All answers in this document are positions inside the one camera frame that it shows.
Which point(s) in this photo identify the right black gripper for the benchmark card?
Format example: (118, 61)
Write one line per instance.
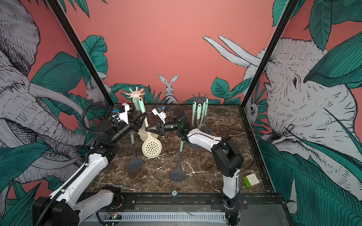
(160, 127)

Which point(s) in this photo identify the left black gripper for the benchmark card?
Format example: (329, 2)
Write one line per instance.
(134, 125)

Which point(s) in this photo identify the beige skimmer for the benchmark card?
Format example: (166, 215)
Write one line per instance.
(152, 147)
(203, 114)
(194, 107)
(139, 105)

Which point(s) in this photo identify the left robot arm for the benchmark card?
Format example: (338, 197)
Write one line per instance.
(62, 207)

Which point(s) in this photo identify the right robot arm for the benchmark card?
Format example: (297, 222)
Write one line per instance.
(226, 155)

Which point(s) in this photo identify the beige utensil rack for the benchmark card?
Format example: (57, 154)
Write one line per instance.
(135, 94)

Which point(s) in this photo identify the dark grey utensil rack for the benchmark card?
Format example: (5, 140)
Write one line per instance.
(199, 100)

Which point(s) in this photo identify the white perforated vent strip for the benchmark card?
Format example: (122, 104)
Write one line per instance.
(215, 217)

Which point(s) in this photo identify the green white cube object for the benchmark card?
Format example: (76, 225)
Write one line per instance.
(251, 180)

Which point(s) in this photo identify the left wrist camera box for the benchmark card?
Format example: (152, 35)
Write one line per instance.
(121, 111)

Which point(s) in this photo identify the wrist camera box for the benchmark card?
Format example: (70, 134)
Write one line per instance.
(160, 112)
(121, 111)

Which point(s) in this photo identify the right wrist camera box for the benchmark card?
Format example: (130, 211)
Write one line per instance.
(160, 112)

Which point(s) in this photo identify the small round rail knob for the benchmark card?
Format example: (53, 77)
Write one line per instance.
(174, 193)

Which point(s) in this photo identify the black front rail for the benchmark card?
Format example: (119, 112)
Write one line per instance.
(217, 201)

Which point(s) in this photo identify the left black frame post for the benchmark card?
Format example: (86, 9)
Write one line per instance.
(69, 30)

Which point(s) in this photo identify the black frame post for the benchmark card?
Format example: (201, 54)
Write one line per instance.
(284, 19)
(69, 30)

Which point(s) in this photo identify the right black frame post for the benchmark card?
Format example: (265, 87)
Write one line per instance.
(284, 19)

